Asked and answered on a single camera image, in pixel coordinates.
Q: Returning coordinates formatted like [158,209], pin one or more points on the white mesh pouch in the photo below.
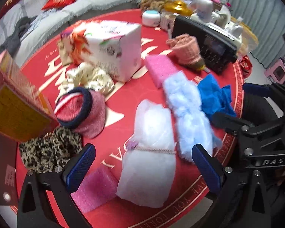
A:
[149,164]

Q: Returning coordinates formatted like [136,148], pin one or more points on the white round cream jar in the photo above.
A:
[151,18]

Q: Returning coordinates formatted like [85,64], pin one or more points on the white lotion bottle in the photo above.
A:
[204,10]

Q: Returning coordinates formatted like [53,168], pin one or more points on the pink foam sponge block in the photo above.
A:
[160,67]

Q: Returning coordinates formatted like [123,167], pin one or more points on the grey covered sofa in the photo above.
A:
[50,22]

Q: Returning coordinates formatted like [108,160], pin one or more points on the gold jar lid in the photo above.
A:
[178,7]

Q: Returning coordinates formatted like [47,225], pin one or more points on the leopard print scrunchie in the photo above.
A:
[56,148]

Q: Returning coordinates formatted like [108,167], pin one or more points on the dark grey coat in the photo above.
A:
[12,43]

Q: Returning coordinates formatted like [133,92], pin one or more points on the yellow red cardboard box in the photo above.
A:
[25,113]

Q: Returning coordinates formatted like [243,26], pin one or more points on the pink knit hat navy rim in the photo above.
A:
[82,110]

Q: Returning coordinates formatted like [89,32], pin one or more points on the blue plastic shoe cover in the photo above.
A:
[214,98]

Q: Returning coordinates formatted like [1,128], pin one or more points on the light blue fluffy cloth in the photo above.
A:
[193,127]

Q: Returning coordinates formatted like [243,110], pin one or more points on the thin pink foam sheet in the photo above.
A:
[96,189]

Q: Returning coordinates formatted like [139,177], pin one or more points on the white tissue pack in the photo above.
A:
[114,46]

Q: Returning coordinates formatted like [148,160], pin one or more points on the red candy tin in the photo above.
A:
[245,66]

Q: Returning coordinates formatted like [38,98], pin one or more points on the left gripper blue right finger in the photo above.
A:
[209,167]

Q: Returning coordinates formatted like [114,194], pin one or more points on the cream dotted scrunchie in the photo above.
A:
[89,77]

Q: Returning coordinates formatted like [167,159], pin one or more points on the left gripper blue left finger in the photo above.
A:
[77,167]

